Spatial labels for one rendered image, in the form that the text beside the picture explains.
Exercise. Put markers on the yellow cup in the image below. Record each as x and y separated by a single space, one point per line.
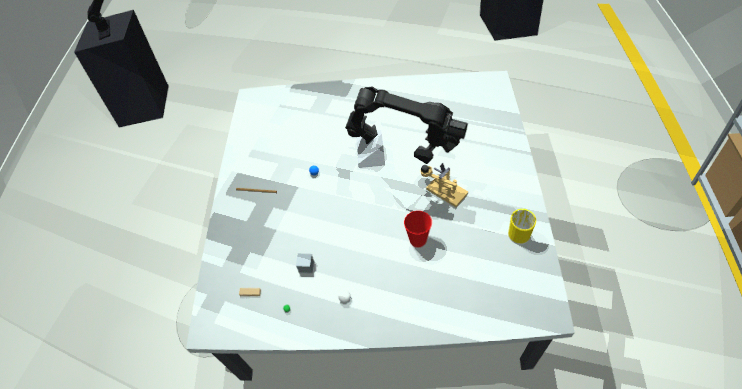
522 223

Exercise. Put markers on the red cup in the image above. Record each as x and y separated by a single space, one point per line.
418 225

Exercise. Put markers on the tan wooden catapult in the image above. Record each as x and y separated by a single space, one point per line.
449 191

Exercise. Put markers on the tan flat bar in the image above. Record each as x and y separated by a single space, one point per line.
249 292

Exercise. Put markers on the white ball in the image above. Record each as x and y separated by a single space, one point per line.
344 295

